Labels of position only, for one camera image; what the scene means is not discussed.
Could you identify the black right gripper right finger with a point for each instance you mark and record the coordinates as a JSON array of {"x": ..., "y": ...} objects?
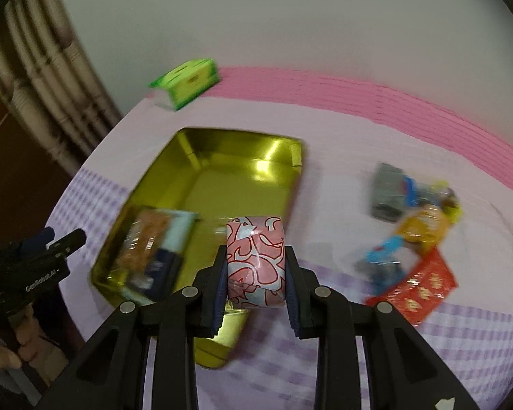
[{"x": 403, "y": 370}]

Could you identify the blue clear dark candy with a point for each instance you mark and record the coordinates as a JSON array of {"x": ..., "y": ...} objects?
[{"x": 387, "y": 264}]

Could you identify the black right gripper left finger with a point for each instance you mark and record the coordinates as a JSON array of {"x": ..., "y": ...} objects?
[{"x": 109, "y": 371}]

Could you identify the yellow clear wrapped candy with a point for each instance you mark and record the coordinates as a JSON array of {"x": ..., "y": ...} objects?
[{"x": 448, "y": 201}]

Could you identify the green tissue pack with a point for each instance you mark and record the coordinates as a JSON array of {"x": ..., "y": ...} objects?
[{"x": 181, "y": 85}]

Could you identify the gold toffee tin box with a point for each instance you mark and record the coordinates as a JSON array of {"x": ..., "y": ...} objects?
[{"x": 218, "y": 174}]

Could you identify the yellow orange snack packet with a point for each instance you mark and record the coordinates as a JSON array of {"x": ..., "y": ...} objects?
[{"x": 425, "y": 229}]

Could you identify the pink white patterned snack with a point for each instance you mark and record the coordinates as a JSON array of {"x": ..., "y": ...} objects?
[{"x": 256, "y": 262}]

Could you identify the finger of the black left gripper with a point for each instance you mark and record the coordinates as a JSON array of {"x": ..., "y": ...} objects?
[
  {"x": 66, "y": 241},
  {"x": 32, "y": 246}
]

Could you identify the person hand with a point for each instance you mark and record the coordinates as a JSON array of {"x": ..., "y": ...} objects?
[{"x": 30, "y": 361}]

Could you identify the clear packet fried snack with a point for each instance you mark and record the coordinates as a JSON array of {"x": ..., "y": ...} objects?
[{"x": 138, "y": 250}]

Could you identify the red snack packet gold text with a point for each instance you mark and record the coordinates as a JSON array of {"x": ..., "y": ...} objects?
[{"x": 425, "y": 287}]

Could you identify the pink purple checkered tablecloth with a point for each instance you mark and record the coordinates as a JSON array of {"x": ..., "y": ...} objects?
[{"x": 348, "y": 129}]

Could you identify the blue white snack packet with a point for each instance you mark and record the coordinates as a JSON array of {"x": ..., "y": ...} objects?
[{"x": 160, "y": 275}]

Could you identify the grey wrapped snack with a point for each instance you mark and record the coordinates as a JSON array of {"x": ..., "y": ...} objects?
[{"x": 388, "y": 193}]

